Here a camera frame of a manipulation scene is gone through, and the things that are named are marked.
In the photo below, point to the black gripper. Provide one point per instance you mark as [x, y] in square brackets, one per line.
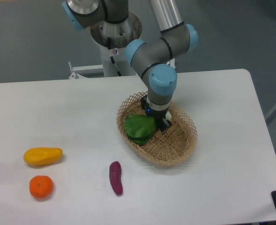
[159, 114]

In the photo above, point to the green bok choy vegetable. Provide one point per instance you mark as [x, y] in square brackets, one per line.
[139, 128]

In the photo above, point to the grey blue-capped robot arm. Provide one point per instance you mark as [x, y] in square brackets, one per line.
[176, 37]

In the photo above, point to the woven wicker basket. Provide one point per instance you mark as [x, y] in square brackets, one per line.
[167, 148]

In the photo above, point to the purple sweet potato toy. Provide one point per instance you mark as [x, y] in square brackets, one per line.
[115, 172]

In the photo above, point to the yellow papaya toy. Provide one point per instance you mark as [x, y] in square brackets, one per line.
[41, 156]

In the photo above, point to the orange tangerine toy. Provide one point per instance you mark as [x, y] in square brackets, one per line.
[40, 186]

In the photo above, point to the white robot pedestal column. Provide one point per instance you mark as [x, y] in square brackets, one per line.
[112, 39]

